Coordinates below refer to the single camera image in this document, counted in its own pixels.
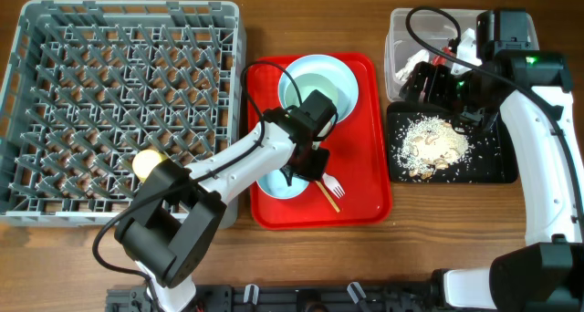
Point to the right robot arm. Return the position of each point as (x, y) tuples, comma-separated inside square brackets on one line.
[(479, 101)]

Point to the pale green bowl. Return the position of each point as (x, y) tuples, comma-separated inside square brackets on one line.
[(311, 91)]

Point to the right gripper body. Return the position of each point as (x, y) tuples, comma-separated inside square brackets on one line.
[(443, 88)]

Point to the red snack wrapper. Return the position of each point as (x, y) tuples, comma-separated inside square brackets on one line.
[(440, 60)]

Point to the white plastic fork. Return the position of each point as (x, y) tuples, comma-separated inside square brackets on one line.
[(333, 185)]

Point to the wooden chopstick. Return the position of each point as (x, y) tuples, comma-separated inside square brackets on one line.
[(327, 195)]

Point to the yellow plastic cup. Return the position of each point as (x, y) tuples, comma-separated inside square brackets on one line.
[(145, 161)]

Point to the pale blue bowl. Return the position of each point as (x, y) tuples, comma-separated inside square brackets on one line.
[(275, 185)]

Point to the grey dishwasher rack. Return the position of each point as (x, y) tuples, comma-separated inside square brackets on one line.
[(89, 84)]

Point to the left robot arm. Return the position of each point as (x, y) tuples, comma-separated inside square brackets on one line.
[(178, 209)]

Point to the white round plate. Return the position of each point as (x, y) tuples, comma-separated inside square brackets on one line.
[(335, 70)]

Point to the black plastic tray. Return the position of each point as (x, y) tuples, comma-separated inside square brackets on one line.
[(492, 159)]

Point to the red plastic tray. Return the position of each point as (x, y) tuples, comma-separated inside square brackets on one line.
[(357, 159)]

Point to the clear plastic bin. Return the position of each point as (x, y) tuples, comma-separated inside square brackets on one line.
[(434, 29)]

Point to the rice and food scraps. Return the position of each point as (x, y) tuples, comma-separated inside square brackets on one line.
[(430, 145)]

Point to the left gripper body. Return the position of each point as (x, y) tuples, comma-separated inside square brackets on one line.
[(311, 165)]

